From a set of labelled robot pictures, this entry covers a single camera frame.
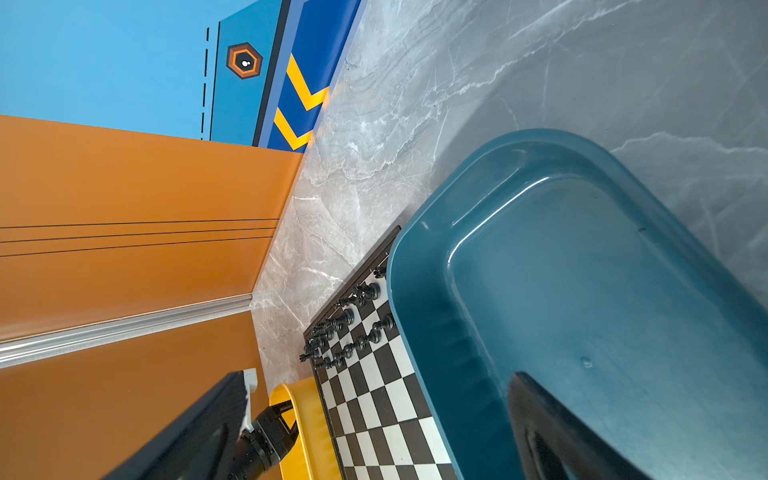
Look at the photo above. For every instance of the yellow plastic tray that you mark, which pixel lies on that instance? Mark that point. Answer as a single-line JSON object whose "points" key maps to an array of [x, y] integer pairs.
{"points": [[313, 455]]}

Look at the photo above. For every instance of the teal plastic tray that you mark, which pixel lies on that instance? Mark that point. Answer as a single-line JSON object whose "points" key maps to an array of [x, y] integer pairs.
{"points": [[542, 254]]}

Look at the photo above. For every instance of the black white chess board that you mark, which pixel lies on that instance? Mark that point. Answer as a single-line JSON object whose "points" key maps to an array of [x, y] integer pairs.
{"points": [[379, 420]]}

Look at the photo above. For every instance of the aluminium corner post left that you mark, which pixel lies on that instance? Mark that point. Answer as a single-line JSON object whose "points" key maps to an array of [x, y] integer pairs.
{"points": [[42, 346]]}

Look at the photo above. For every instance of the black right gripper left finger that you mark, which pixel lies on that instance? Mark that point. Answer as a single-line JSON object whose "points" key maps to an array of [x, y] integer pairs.
{"points": [[199, 444]]}

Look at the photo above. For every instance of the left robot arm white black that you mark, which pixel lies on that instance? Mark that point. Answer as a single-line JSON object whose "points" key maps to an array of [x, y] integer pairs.
{"points": [[246, 463]]}

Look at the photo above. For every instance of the black chess piece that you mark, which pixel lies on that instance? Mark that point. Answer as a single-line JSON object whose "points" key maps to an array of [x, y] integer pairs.
{"points": [[366, 292]]}

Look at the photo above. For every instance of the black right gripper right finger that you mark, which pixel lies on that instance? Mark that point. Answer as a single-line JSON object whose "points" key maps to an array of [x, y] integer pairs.
{"points": [[555, 444]]}

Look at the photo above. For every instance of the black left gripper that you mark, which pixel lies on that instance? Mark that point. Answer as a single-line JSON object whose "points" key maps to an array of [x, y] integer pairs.
{"points": [[272, 437]]}

